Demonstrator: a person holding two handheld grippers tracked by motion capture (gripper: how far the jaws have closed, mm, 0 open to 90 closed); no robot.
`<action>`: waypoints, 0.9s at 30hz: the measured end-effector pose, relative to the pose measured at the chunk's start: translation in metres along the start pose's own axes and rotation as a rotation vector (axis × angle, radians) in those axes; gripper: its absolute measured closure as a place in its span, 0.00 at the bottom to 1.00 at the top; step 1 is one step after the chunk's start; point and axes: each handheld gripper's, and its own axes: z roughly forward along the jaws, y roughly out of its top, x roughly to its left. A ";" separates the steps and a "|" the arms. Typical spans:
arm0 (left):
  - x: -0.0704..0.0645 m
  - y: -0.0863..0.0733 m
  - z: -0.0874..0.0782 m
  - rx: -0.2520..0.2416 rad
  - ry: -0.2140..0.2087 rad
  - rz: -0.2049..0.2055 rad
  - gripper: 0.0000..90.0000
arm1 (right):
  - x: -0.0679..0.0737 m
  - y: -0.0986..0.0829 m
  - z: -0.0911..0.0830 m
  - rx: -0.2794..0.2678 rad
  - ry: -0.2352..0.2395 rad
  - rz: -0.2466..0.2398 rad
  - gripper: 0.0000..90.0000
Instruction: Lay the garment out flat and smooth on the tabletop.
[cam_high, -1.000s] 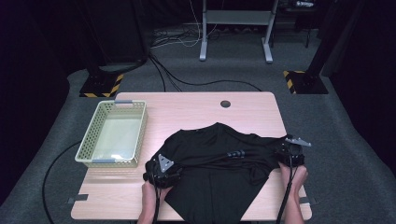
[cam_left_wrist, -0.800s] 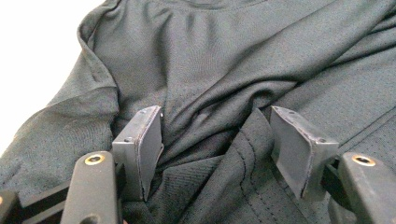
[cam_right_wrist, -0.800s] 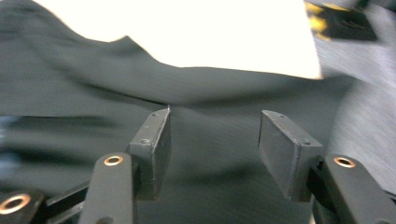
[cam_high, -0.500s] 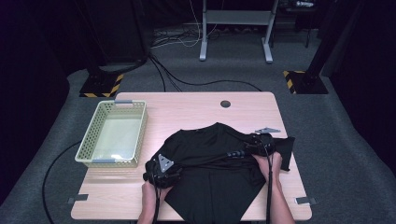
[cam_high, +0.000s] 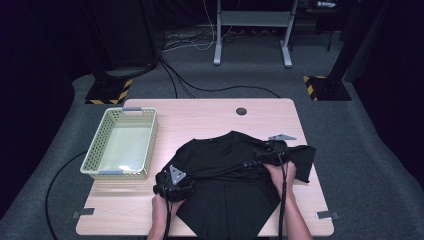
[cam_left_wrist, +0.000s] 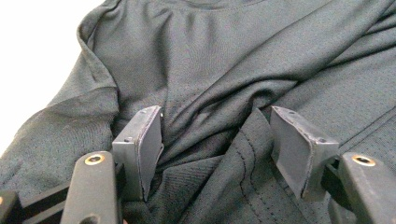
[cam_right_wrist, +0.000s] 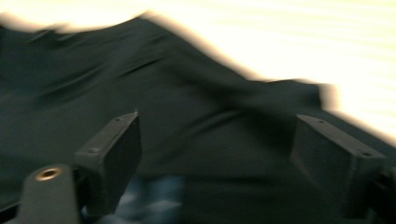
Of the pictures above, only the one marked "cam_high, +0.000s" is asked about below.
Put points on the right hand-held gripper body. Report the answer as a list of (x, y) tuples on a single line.
[(276, 148)]

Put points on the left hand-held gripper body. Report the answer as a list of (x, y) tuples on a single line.
[(175, 185)]

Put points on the black shirt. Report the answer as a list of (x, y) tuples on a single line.
[(230, 200)]

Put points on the person's left hand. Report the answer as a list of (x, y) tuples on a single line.
[(165, 208)]

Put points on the person's right hand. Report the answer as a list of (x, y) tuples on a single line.
[(278, 180)]

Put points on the beige perforated plastic basket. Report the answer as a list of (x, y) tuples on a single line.
[(125, 148)]

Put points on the black hazard-striped stand base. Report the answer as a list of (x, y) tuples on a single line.
[(108, 91), (328, 89)]

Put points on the grey tape strip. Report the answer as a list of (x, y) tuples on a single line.
[(83, 212), (328, 215)]

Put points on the black stand pole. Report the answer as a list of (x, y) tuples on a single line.
[(353, 40)]

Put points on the grey metal desk frame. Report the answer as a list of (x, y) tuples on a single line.
[(255, 18)]

